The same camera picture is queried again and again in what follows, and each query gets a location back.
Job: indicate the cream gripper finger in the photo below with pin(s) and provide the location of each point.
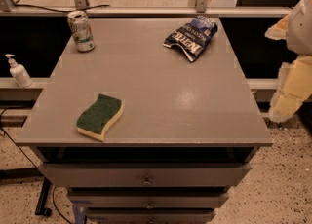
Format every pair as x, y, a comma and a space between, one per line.
279, 30
294, 86

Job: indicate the green and yellow sponge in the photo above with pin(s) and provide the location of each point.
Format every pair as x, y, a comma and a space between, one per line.
100, 116

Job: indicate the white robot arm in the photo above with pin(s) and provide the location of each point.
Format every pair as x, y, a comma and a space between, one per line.
299, 33

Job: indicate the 7up soda can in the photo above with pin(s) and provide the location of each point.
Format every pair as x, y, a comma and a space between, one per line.
81, 31

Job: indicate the blue Kettle chip bag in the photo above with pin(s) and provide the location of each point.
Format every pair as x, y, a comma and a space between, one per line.
193, 37

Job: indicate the grey drawer cabinet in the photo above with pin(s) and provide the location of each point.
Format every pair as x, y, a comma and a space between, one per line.
190, 127

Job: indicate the top drawer knob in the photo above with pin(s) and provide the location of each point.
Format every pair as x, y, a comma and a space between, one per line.
146, 182

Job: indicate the drawer knob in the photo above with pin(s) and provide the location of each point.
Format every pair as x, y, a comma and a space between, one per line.
146, 182
149, 206

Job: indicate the middle drawer knob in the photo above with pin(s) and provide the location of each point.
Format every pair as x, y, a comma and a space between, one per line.
149, 206

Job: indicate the white pump lotion bottle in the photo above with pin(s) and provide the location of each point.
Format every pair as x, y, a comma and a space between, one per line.
18, 72

